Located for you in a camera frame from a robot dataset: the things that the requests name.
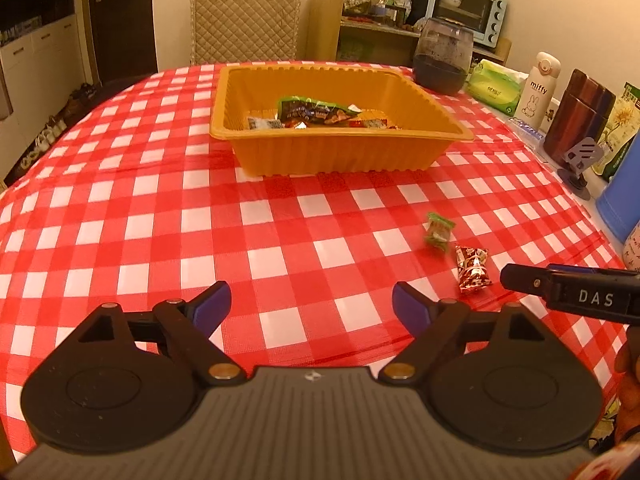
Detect light blue toaster oven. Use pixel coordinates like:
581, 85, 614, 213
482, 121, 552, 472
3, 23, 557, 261
427, 0, 508, 48

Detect white cabinet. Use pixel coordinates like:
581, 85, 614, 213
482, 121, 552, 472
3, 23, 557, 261
0, 0, 96, 126

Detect wooden shelf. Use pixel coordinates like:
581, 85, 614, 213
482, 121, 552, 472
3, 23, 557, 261
307, 0, 513, 68

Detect flat blue packet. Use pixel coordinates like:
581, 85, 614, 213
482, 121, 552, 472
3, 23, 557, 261
507, 116, 547, 145

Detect grey phone stand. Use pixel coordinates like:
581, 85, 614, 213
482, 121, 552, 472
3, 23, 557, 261
557, 137, 606, 201

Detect small green candy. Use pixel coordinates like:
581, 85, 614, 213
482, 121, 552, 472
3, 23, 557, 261
424, 212, 457, 250

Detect row of shoes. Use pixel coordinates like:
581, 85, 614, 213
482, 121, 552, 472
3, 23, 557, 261
17, 82, 98, 173

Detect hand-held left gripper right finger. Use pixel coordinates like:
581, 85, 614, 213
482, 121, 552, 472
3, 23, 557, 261
381, 281, 546, 386

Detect dark glass jar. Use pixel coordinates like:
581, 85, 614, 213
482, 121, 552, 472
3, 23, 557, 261
412, 17, 475, 96

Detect beige quilted chair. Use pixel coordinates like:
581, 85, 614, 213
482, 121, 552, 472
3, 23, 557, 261
189, 0, 302, 66

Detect green tissue pack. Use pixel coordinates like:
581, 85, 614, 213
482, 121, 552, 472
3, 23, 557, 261
465, 59, 530, 116

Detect brown metal canister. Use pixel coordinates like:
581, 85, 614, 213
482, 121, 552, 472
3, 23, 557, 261
544, 69, 617, 165

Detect dark door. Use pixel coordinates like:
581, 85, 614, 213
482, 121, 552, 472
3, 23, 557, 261
85, 0, 158, 86

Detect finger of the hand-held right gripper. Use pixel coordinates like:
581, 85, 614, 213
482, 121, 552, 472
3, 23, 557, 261
547, 262, 640, 281
500, 263, 551, 297

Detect red white candy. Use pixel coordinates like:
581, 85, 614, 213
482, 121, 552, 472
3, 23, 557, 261
454, 245, 492, 295

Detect blue plastic container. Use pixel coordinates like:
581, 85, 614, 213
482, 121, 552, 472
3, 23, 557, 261
596, 132, 640, 246

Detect red white checked tablecloth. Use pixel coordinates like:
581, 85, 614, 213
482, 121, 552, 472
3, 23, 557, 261
0, 60, 632, 466

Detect green printed carton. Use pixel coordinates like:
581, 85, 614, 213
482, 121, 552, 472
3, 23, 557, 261
595, 82, 640, 183

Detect person's right hand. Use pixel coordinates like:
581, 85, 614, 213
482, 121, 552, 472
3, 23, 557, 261
614, 322, 640, 443

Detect white thermos bottle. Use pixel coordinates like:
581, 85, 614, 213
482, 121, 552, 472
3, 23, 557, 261
514, 51, 562, 131

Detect long green snack packet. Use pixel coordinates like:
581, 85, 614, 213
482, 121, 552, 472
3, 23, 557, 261
277, 96, 363, 128

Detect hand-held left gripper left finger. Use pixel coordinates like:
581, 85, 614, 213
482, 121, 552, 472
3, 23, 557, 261
77, 281, 247, 386

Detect orange plastic tray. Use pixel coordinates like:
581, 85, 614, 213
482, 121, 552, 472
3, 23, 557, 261
209, 62, 476, 177

